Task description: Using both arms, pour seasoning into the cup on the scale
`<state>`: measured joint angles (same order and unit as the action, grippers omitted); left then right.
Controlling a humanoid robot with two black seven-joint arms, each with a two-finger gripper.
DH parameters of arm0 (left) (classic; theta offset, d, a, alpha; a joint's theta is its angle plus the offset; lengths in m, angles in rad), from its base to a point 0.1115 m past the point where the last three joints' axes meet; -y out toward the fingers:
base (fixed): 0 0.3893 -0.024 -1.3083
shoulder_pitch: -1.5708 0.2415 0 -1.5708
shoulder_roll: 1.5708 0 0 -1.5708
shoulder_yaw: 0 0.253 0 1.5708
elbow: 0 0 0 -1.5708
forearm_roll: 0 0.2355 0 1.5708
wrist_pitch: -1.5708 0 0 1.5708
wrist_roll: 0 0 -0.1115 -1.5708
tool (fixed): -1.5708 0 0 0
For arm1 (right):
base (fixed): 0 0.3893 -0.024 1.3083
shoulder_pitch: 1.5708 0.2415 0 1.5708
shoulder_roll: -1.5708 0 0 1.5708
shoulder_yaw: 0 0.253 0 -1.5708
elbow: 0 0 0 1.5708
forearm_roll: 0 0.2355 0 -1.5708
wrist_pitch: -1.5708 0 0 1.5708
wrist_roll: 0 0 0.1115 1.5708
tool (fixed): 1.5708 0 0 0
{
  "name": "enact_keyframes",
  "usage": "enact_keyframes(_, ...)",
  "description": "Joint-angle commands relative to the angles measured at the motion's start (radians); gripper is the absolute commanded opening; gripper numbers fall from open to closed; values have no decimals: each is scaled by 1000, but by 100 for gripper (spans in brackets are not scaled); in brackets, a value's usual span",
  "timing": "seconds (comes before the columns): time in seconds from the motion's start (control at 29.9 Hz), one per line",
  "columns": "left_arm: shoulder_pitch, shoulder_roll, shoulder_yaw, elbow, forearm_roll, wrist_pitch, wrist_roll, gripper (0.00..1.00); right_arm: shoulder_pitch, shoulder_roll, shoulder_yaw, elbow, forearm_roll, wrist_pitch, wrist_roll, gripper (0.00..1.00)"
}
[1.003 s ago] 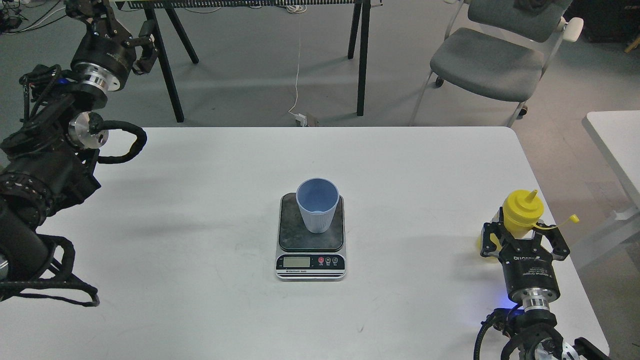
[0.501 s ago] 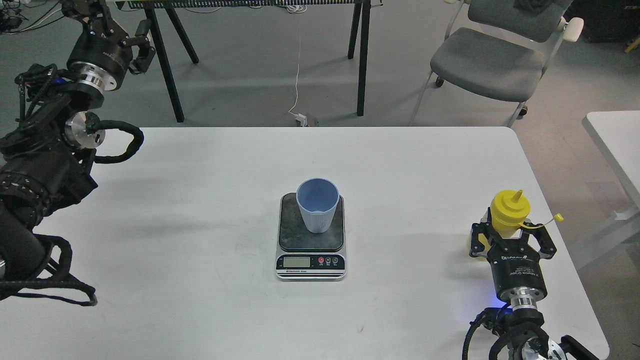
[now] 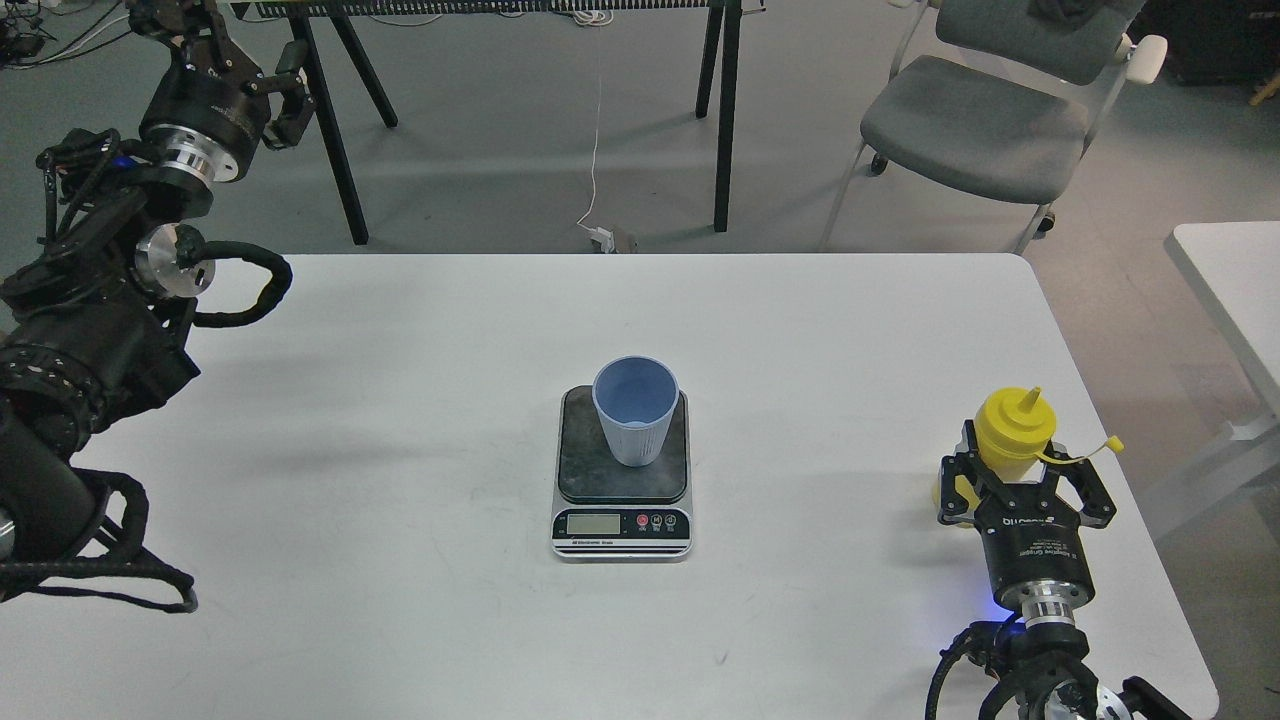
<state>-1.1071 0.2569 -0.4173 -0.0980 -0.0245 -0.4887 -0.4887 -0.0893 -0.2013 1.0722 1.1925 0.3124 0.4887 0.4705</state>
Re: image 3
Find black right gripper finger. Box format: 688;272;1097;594
1039;441;1116;529
937;420;1006;527

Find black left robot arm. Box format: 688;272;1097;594
1;1;316;614

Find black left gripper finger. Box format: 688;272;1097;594
242;40;316;150
125;1;241;79

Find white hanging cable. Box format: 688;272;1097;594
579;10;613;236

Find grey office chair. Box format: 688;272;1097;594
820;1;1169;255

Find white side table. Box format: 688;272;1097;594
1137;220;1279;538

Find white power adapter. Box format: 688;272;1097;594
588;225;617;254

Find yellow squeeze bottle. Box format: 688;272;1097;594
970;387;1124;486

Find digital kitchen scale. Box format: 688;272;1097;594
550;386;692;562

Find cables on floor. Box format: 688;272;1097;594
0;0;122;70

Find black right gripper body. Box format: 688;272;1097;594
975;479;1094;611

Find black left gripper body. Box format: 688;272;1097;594
140;64;270;183

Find black legged background table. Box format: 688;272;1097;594
219;1;765;246

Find blue ribbed plastic cup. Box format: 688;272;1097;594
590;355;680;468

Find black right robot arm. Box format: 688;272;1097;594
924;421;1185;719

